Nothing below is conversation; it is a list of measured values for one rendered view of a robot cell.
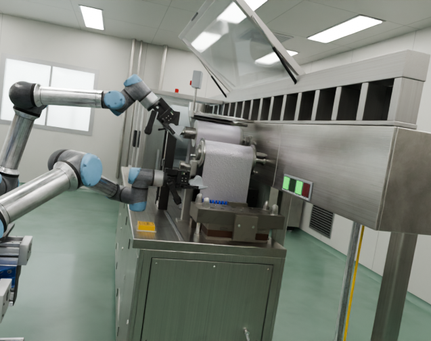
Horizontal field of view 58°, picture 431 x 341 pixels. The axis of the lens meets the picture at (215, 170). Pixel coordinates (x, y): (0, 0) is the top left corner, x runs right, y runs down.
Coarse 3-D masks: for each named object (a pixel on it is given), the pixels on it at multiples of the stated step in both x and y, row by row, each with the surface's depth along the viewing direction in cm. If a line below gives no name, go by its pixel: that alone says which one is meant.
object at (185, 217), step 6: (192, 162) 189; (186, 168) 190; (192, 168) 189; (192, 174) 190; (186, 192) 191; (192, 192) 191; (186, 198) 191; (186, 204) 191; (186, 210) 192; (186, 216) 192; (180, 222) 191; (186, 222) 192
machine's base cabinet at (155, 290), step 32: (128, 224) 236; (128, 256) 205; (160, 256) 157; (192, 256) 160; (224, 256) 164; (256, 256) 167; (128, 288) 183; (160, 288) 159; (192, 288) 162; (224, 288) 166; (256, 288) 169; (128, 320) 164; (160, 320) 160; (192, 320) 164; (224, 320) 167; (256, 320) 171
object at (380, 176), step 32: (256, 128) 213; (288, 128) 174; (320, 128) 147; (352, 128) 128; (384, 128) 113; (288, 160) 170; (320, 160) 145; (352, 160) 126; (384, 160) 111; (416, 160) 112; (288, 192) 167; (320, 192) 142; (352, 192) 124; (384, 192) 111; (416, 192) 113; (384, 224) 112; (416, 224) 115
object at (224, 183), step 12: (204, 168) 183; (216, 168) 185; (228, 168) 186; (240, 168) 188; (204, 180) 184; (216, 180) 185; (228, 180) 187; (240, 180) 188; (204, 192) 185; (216, 192) 186; (228, 192) 188; (240, 192) 189
